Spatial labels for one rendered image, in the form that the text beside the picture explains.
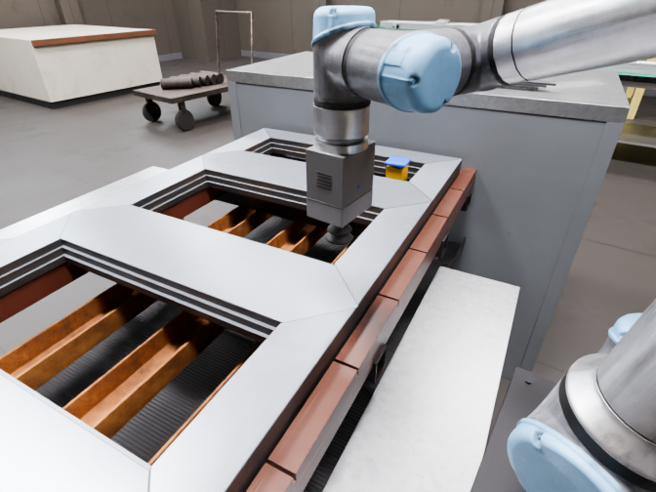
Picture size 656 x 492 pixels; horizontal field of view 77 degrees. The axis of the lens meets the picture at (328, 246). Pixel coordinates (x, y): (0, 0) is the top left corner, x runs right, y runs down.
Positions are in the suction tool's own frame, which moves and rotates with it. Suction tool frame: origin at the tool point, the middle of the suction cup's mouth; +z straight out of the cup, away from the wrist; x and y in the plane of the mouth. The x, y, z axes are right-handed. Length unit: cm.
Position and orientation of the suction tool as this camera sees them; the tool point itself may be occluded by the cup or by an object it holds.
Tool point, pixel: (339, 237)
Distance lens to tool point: 65.3
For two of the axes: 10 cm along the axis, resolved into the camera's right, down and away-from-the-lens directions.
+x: 8.2, 3.1, -4.9
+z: 0.0, 8.4, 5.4
